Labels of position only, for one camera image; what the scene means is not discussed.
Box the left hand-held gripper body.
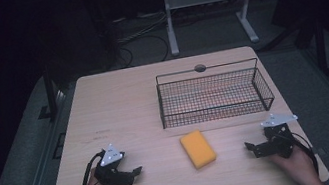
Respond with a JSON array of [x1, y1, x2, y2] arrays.
[[89, 141, 132, 185]]

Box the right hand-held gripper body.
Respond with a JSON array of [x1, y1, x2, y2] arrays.
[[255, 109, 306, 163]]

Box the yellow sponge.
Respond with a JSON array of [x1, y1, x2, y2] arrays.
[[177, 127, 219, 172]]

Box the black wire basket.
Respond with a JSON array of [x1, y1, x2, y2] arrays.
[[153, 55, 278, 130]]

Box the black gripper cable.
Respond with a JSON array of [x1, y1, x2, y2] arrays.
[[72, 150, 111, 185], [280, 128, 321, 181]]

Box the black metal post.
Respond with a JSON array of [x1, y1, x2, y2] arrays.
[[30, 63, 71, 122], [309, 15, 329, 78]]

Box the floor cables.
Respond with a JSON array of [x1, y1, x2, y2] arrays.
[[111, 10, 175, 70]]

